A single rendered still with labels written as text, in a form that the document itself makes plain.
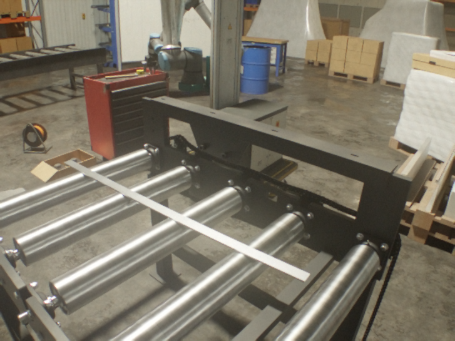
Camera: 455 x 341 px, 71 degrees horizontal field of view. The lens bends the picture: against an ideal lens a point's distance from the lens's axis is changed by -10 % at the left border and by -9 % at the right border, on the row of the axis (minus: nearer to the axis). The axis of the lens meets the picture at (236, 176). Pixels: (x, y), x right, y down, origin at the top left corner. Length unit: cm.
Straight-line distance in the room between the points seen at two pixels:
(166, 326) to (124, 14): 525
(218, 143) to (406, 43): 809
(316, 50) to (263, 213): 1000
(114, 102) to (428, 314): 301
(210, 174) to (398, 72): 812
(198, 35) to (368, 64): 485
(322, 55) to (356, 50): 196
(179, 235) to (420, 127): 383
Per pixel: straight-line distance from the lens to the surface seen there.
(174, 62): 272
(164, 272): 231
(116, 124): 346
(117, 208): 141
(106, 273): 111
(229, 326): 208
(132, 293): 230
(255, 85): 686
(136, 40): 586
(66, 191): 162
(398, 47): 937
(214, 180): 161
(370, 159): 123
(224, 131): 147
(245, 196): 148
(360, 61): 953
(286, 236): 123
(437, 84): 447
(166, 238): 120
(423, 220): 296
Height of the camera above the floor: 162
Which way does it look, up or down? 27 degrees down
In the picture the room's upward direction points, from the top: 3 degrees clockwise
